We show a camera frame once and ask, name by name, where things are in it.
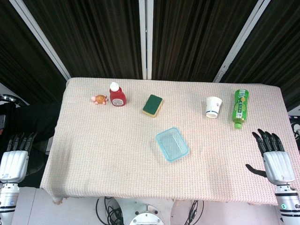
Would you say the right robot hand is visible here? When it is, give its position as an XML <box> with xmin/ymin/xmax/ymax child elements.
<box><xmin>245</xmin><ymin>128</ymin><xmax>296</xmax><ymax>187</ymax></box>

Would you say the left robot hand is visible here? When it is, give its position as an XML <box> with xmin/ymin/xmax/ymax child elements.
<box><xmin>0</xmin><ymin>132</ymin><xmax>38</xmax><ymax>184</ymax></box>

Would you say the translucent light blue plastic tray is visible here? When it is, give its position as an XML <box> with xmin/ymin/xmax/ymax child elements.
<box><xmin>157</xmin><ymin>128</ymin><xmax>189</xmax><ymax>162</ymax></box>

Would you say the clear lid with blue rim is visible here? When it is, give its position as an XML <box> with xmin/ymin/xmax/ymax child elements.
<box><xmin>156</xmin><ymin>127</ymin><xmax>190</xmax><ymax>163</ymax></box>

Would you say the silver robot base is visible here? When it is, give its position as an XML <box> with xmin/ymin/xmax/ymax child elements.
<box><xmin>128</xmin><ymin>203</ymin><xmax>165</xmax><ymax>225</ymax></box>

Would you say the green tea bottle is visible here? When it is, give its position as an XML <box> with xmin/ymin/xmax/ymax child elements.
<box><xmin>232</xmin><ymin>89</ymin><xmax>250</xmax><ymax>130</ymax></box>

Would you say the white paper cup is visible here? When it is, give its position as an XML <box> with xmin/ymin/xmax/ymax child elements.
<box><xmin>205</xmin><ymin>96</ymin><xmax>223</xmax><ymax>119</ymax></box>

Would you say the pink waffle tablecloth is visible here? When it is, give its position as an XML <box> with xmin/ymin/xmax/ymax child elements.
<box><xmin>39</xmin><ymin>77</ymin><xmax>300</xmax><ymax>207</ymax></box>

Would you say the black curtain panel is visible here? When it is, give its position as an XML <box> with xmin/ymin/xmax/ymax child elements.
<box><xmin>221</xmin><ymin>0</ymin><xmax>300</xmax><ymax>111</ymax></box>
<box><xmin>22</xmin><ymin>0</ymin><xmax>143</xmax><ymax>80</ymax></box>
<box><xmin>151</xmin><ymin>0</ymin><xmax>260</xmax><ymax>82</ymax></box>
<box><xmin>0</xmin><ymin>0</ymin><xmax>67</xmax><ymax>106</ymax></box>

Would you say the orange turtle toy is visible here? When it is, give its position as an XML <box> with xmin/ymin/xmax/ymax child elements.
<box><xmin>91</xmin><ymin>94</ymin><xmax>109</xmax><ymax>105</ymax></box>

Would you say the red ketchup bottle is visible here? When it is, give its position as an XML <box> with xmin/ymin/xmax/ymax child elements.
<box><xmin>109</xmin><ymin>82</ymin><xmax>127</xmax><ymax>108</ymax></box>

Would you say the green and yellow sponge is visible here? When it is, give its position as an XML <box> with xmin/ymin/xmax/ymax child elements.
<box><xmin>142</xmin><ymin>94</ymin><xmax>164</xmax><ymax>118</ymax></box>

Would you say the black floor cable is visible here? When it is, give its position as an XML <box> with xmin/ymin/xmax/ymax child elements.
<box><xmin>186</xmin><ymin>200</ymin><xmax>205</xmax><ymax>225</ymax></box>
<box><xmin>95</xmin><ymin>196</ymin><xmax>124</xmax><ymax>225</ymax></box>

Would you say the white frame post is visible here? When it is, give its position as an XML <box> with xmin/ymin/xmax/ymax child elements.
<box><xmin>138</xmin><ymin>0</ymin><xmax>154</xmax><ymax>80</ymax></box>
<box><xmin>212</xmin><ymin>0</ymin><xmax>272</xmax><ymax>83</ymax></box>
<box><xmin>9</xmin><ymin>0</ymin><xmax>71</xmax><ymax>80</ymax></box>

